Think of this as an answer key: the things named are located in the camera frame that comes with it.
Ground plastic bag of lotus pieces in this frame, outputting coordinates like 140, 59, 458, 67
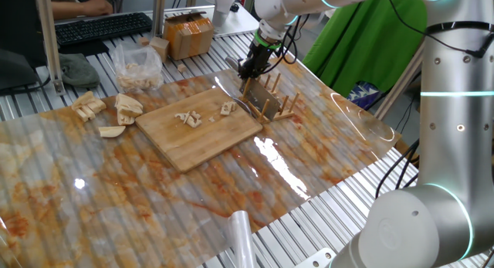
110, 41, 165, 93

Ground blue white patterned item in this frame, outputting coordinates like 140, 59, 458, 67
346, 80, 382, 110

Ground black camera cable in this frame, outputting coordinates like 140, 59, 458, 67
262, 13, 312, 74

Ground wooden peg rack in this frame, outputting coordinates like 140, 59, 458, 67
239, 73, 301, 125

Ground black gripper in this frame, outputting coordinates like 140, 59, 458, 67
236, 41, 279, 80

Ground person's bare forearm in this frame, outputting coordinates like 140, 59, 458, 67
49, 0, 84, 22

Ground thin cut lotus slices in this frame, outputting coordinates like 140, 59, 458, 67
219, 100, 239, 117

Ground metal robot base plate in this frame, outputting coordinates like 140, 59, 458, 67
293, 247, 337, 268

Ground aluminium frame post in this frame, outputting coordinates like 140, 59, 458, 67
151, 0, 167, 39
373, 42, 425, 120
33, 0, 67, 97

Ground flat lotus root slice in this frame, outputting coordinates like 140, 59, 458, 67
98, 125, 127, 139

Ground grey green cloth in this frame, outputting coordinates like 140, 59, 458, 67
57, 52, 102, 89

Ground black keyboard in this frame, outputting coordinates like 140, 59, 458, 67
54, 12, 153, 47

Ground bamboo cutting board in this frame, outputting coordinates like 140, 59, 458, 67
134, 86, 263, 175

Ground black power cable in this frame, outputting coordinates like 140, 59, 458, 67
374, 138, 421, 200

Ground marble pattern plastic sheet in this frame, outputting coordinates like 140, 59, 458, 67
0, 53, 403, 268

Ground person's bare hand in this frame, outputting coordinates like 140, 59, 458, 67
79, 0, 114, 18

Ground metal bowl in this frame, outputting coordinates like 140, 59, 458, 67
231, 97, 252, 114

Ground steel cleaver knife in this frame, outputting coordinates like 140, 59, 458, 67
224, 55, 282, 123

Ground clear plastic wrap roll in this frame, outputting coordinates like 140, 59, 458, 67
225, 209, 259, 268

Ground taped cardboard box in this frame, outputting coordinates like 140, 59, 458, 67
162, 11, 215, 62

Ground wooden block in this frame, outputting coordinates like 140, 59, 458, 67
148, 36, 171, 64

